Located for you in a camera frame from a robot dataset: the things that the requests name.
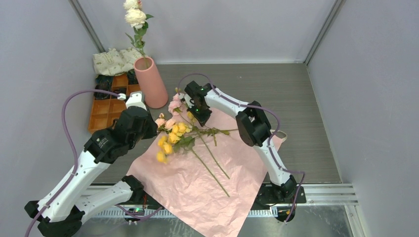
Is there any cream printed ribbon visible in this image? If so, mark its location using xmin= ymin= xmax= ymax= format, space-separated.
xmin=270 ymin=129 xmax=288 ymax=142

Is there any purple and pink wrapping paper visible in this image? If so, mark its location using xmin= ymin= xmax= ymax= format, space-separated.
xmin=128 ymin=109 xmax=267 ymax=237

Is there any white rose stem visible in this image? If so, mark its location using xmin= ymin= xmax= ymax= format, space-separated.
xmin=123 ymin=0 xmax=154 ymax=69

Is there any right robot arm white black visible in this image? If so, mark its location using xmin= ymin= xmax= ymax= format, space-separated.
xmin=184 ymin=81 xmax=297 ymax=203

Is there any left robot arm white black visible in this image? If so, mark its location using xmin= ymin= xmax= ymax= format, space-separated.
xmin=25 ymin=106 xmax=157 ymax=237

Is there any pink cylindrical vase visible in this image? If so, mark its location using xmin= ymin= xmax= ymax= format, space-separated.
xmin=133 ymin=57 xmax=168 ymax=109

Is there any peach rose stem lower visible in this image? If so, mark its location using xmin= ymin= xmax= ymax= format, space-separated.
xmin=155 ymin=112 xmax=232 ymax=197

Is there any orange compartment tray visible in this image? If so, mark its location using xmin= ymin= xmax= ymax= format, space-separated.
xmin=88 ymin=73 xmax=140 ymax=133

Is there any dark bundle at tray top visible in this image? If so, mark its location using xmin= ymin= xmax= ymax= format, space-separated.
xmin=126 ymin=69 xmax=138 ymax=85

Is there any dark green cloth item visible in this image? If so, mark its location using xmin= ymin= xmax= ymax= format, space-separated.
xmin=95 ymin=75 xmax=114 ymax=84

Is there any cream patterned cloth bag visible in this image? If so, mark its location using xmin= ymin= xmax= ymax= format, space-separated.
xmin=92 ymin=48 xmax=142 ymax=76

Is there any small green-lit circuit board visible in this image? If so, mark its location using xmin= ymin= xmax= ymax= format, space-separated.
xmin=128 ymin=207 xmax=145 ymax=216

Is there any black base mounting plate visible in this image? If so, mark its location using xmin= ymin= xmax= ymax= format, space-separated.
xmin=120 ymin=183 xmax=297 ymax=210

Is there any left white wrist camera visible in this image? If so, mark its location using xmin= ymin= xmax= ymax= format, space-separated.
xmin=117 ymin=91 xmax=148 ymax=112

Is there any black cable bundle in tray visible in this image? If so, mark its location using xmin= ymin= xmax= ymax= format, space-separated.
xmin=94 ymin=81 xmax=112 ymax=100

